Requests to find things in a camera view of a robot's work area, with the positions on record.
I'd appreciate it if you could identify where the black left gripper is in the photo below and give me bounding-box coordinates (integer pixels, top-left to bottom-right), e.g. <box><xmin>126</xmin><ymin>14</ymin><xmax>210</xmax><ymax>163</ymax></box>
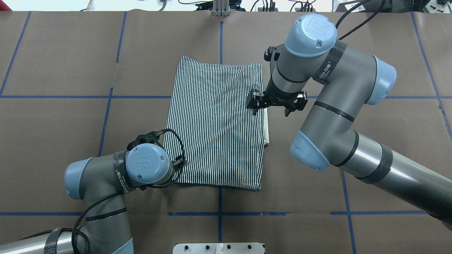
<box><xmin>127</xmin><ymin>131</ymin><xmax>188</xmax><ymax>171</ymax></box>

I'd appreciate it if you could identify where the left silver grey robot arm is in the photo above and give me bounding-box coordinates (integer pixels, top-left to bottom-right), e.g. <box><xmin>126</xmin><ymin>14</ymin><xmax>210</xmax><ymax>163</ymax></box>
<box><xmin>1</xmin><ymin>129</ymin><xmax>187</xmax><ymax>254</ymax></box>

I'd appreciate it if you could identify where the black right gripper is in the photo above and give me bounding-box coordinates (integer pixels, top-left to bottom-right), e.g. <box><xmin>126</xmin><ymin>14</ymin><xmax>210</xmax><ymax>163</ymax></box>
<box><xmin>246</xmin><ymin>46</ymin><xmax>308</xmax><ymax>117</ymax></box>

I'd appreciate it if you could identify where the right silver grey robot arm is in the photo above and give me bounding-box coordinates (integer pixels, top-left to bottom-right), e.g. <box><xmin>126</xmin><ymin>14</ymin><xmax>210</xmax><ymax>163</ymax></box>
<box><xmin>245</xmin><ymin>13</ymin><xmax>452</xmax><ymax>229</ymax></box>

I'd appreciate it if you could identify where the grey aluminium frame post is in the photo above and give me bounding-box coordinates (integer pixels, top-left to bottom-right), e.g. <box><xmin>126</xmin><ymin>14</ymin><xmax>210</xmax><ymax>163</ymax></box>
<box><xmin>212</xmin><ymin>0</ymin><xmax>230</xmax><ymax>17</ymax></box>

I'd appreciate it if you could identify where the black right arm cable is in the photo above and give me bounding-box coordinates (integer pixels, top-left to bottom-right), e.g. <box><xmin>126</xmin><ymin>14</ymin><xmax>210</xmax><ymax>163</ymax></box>
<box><xmin>334</xmin><ymin>0</ymin><xmax>387</xmax><ymax>41</ymax></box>

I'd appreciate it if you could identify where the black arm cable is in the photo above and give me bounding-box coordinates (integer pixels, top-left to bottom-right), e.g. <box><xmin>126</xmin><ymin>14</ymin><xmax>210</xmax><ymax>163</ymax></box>
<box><xmin>71</xmin><ymin>128</ymin><xmax>187</xmax><ymax>254</ymax></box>
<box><xmin>334</xmin><ymin>0</ymin><xmax>387</xmax><ymax>41</ymax></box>

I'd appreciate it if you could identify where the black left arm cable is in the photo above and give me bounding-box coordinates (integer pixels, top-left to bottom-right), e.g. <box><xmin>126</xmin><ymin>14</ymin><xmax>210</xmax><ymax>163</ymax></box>
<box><xmin>71</xmin><ymin>128</ymin><xmax>187</xmax><ymax>254</ymax></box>

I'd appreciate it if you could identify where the navy white striped polo shirt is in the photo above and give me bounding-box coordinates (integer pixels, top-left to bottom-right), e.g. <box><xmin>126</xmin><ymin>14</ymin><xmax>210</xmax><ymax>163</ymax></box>
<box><xmin>165</xmin><ymin>56</ymin><xmax>264</xmax><ymax>191</ymax></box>

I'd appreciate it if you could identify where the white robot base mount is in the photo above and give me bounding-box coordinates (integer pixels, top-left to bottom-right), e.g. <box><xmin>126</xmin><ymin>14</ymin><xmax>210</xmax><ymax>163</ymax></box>
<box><xmin>172</xmin><ymin>242</ymin><xmax>266</xmax><ymax>254</ymax></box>

